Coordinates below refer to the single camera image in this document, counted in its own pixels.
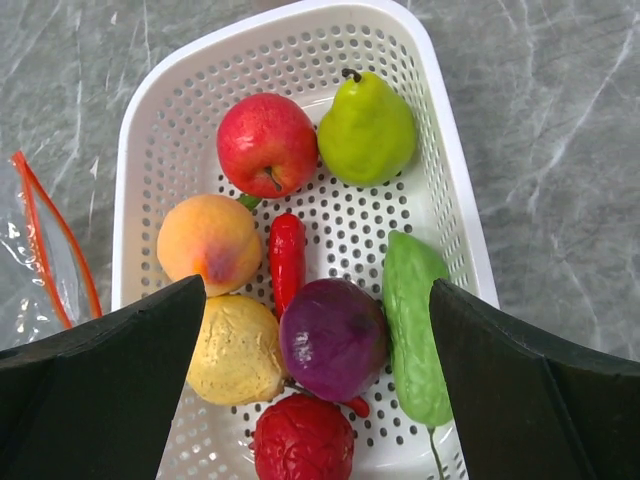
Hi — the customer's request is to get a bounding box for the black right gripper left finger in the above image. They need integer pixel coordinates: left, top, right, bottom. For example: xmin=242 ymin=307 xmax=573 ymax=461
xmin=1 ymin=275 xmax=206 ymax=479

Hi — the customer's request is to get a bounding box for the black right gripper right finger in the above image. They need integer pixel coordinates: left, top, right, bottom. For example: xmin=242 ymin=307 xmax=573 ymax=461
xmin=430 ymin=280 xmax=639 ymax=479

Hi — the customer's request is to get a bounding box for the clear zip top bag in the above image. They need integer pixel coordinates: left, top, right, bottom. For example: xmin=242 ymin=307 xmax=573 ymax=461
xmin=0 ymin=151 xmax=102 ymax=350

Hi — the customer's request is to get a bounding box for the yellow pear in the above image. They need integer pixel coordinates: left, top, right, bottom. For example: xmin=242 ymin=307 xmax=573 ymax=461
xmin=187 ymin=295 xmax=288 ymax=406

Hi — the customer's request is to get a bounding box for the green bitter gourd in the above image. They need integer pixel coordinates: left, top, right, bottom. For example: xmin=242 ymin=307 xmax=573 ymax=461
xmin=382 ymin=229 xmax=455 ymax=480

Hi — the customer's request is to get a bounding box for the dark red wrinkled fruit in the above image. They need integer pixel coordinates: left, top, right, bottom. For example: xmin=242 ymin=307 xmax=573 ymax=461
xmin=253 ymin=394 xmax=354 ymax=480

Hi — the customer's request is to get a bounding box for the orange peach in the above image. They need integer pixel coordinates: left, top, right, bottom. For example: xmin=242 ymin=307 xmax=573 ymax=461
xmin=156 ymin=194 xmax=263 ymax=297

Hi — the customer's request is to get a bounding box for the purple onion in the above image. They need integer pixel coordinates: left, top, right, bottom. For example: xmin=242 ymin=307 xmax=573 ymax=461
xmin=279 ymin=278 xmax=389 ymax=403

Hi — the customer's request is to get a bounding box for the green pear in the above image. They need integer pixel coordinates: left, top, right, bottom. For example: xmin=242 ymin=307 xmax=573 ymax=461
xmin=317 ymin=67 xmax=417 ymax=188

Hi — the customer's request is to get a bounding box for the red chili pepper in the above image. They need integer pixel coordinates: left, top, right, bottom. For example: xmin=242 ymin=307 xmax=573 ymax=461
xmin=269 ymin=213 xmax=369 ymax=418

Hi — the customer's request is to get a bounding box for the red apple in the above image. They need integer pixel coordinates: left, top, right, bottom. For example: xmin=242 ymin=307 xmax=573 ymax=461
xmin=216 ymin=93 xmax=319 ymax=199

